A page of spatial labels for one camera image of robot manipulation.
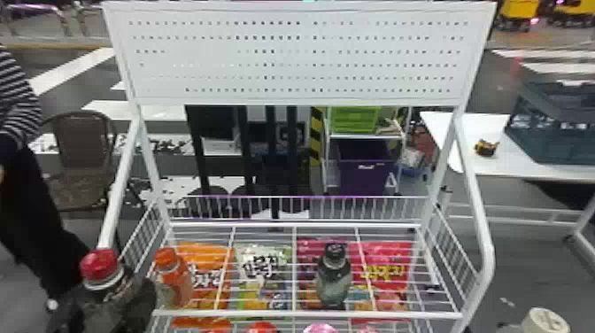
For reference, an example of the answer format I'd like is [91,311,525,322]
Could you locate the dark bottle with red cap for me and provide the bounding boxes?
[78,248,158,333]

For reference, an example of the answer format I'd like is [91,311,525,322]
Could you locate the purple crate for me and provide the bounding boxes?
[336,138,399,197]

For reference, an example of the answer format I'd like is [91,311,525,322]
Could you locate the green crate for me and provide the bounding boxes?
[328,106,383,136]

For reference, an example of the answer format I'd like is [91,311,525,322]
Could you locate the white and green snack packet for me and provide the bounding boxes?
[234,244,294,311]

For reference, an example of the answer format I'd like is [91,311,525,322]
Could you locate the green bottle with black cap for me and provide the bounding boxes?
[314,242,355,309]

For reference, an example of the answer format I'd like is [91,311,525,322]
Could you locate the red snack packet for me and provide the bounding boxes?
[296,238,414,314]

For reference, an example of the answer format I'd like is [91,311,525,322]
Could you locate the orange snack packet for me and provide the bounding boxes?
[171,241,236,329]

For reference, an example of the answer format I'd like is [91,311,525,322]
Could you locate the pink bottle cap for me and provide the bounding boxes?
[303,322,340,333]

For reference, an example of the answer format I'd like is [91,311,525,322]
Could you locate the red bottle cap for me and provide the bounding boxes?
[245,321,280,333]

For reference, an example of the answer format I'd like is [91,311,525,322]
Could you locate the orange bottle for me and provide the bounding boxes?
[153,246,195,308]

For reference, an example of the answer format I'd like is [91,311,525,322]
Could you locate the small yellow object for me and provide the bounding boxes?
[473,137,501,159]

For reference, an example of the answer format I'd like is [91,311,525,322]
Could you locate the white side table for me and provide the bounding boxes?
[420,110,595,267]

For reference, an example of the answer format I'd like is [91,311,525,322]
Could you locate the brown chair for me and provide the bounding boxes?
[42,110,119,212]

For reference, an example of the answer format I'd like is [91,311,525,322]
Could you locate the blue crate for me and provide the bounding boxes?
[504,81,595,167]

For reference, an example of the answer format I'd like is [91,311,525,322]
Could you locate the person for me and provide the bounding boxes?
[0,43,92,299]

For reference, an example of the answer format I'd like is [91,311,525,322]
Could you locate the yellow and black striped post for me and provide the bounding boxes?
[308,106,327,165]

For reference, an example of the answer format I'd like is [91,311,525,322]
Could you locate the white wire rack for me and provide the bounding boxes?
[95,0,498,333]

